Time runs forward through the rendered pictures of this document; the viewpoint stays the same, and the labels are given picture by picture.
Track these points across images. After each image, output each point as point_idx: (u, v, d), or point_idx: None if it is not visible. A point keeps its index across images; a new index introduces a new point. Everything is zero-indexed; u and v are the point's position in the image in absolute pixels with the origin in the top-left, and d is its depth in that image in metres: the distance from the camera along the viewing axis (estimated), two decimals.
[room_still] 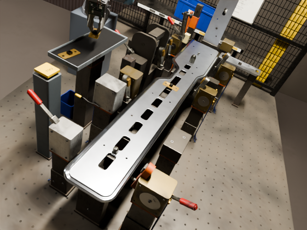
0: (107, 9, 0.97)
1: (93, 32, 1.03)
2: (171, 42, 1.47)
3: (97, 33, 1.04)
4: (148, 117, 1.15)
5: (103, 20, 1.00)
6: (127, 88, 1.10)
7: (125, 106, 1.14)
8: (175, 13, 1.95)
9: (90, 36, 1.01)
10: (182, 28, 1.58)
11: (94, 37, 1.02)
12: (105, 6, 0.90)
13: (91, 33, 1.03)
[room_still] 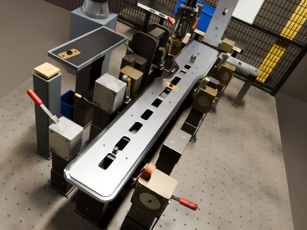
0: (195, 17, 1.08)
1: (178, 36, 1.15)
2: (171, 42, 1.47)
3: (181, 38, 1.16)
4: (148, 117, 1.15)
5: (189, 27, 1.11)
6: (127, 88, 1.10)
7: (125, 106, 1.14)
8: (175, 13, 1.95)
9: (175, 40, 1.13)
10: (182, 28, 1.58)
11: (179, 40, 1.13)
12: (196, 14, 1.02)
13: (175, 37, 1.15)
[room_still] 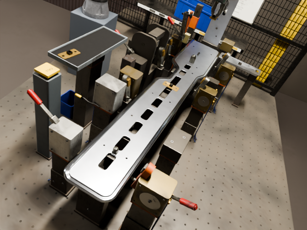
0: (228, 0, 1.39)
1: (213, 16, 1.47)
2: (171, 42, 1.47)
3: (215, 18, 1.47)
4: (148, 117, 1.15)
5: (223, 8, 1.42)
6: (127, 88, 1.10)
7: (125, 106, 1.14)
8: (175, 13, 1.95)
9: (210, 18, 1.45)
10: (182, 28, 1.58)
11: (213, 18, 1.45)
12: None
13: (211, 16, 1.47)
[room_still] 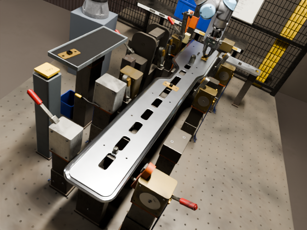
0: (217, 44, 1.54)
1: (204, 56, 1.62)
2: (171, 42, 1.47)
3: (207, 57, 1.62)
4: (148, 117, 1.15)
5: (213, 50, 1.57)
6: (127, 88, 1.10)
7: (125, 106, 1.14)
8: (175, 13, 1.95)
9: (201, 58, 1.60)
10: (182, 28, 1.58)
11: (204, 59, 1.60)
12: (216, 42, 1.48)
13: (203, 56, 1.62)
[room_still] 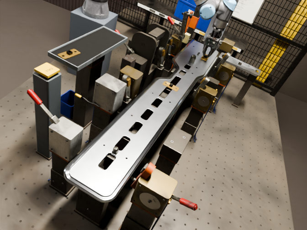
0: (217, 44, 1.54)
1: (204, 56, 1.62)
2: (171, 42, 1.47)
3: (207, 58, 1.62)
4: (148, 117, 1.15)
5: (213, 50, 1.57)
6: (127, 88, 1.10)
7: (125, 106, 1.14)
8: (175, 13, 1.95)
9: (202, 58, 1.60)
10: (182, 28, 1.58)
11: (204, 59, 1.60)
12: (216, 42, 1.48)
13: (203, 56, 1.62)
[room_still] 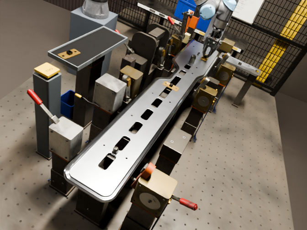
0: (217, 44, 1.54)
1: (204, 56, 1.62)
2: (171, 42, 1.47)
3: (206, 58, 1.63)
4: (148, 117, 1.15)
5: (213, 50, 1.58)
6: (127, 88, 1.10)
7: (125, 106, 1.14)
8: (175, 13, 1.95)
9: (201, 58, 1.60)
10: (182, 28, 1.58)
11: (204, 59, 1.60)
12: (216, 42, 1.48)
13: (203, 56, 1.62)
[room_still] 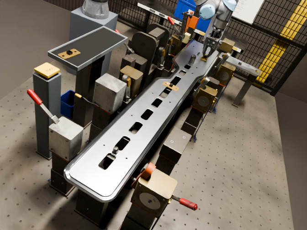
0: (217, 44, 1.54)
1: (204, 56, 1.62)
2: (171, 42, 1.47)
3: (206, 58, 1.63)
4: (148, 117, 1.15)
5: (213, 50, 1.58)
6: (127, 88, 1.10)
7: (125, 106, 1.14)
8: (175, 13, 1.95)
9: (201, 58, 1.60)
10: (182, 28, 1.58)
11: (204, 59, 1.60)
12: (216, 42, 1.48)
13: (203, 56, 1.62)
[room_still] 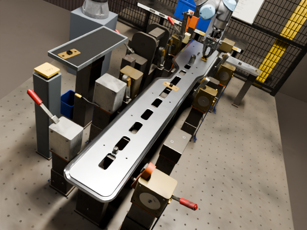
0: (217, 44, 1.54)
1: (204, 56, 1.62)
2: (171, 42, 1.47)
3: (206, 58, 1.63)
4: (148, 117, 1.15)
5: (213, 50, 1.58)
6: (127, 88, 1.10)
7: (125, 106, 1.14)
8: (175, 13, 1.95)
9: (201, 59, 1.60)
10: (182, 28, 1.58)
11: (204, 59, 1.60)
12: (216, 43, 1.48)
13: (202, 56, 1.63)
